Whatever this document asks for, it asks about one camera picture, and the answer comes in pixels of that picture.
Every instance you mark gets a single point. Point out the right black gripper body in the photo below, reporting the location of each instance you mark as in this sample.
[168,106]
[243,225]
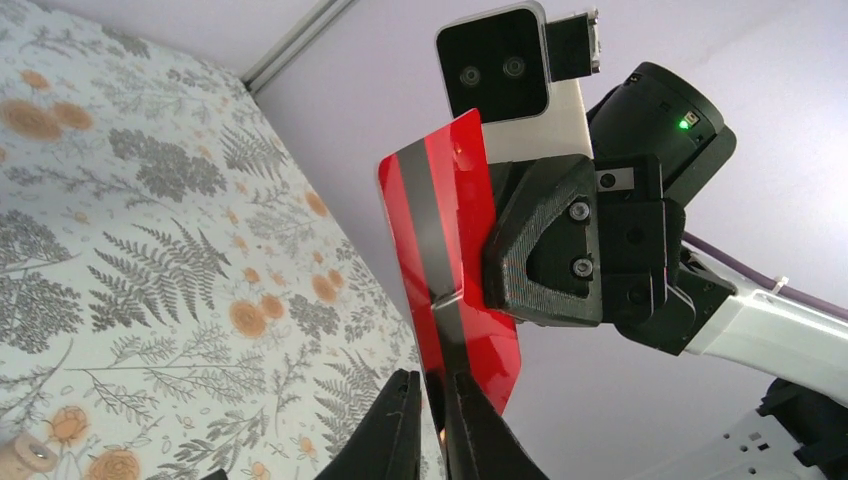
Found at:
[657,142]

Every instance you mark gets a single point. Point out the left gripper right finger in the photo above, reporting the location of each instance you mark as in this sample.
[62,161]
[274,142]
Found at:
[478,443]

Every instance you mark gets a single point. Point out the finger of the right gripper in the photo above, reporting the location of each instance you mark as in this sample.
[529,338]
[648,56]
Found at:
[541,262]

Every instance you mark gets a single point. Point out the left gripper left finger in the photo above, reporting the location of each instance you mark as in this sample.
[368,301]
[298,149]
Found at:
[386,445]

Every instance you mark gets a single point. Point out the red card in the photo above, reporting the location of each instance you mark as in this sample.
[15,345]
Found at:
[440,209]

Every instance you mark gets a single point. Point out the beige leather card holder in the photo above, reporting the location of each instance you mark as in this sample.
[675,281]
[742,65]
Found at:
[24,456]

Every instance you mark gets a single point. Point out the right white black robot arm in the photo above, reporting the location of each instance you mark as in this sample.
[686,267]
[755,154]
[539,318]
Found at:
[799,428]

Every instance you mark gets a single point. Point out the floral patterned table mat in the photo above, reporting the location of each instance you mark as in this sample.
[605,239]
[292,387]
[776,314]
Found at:
[176,298]

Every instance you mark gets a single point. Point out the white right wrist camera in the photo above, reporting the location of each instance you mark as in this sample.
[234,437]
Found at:
[521,70]

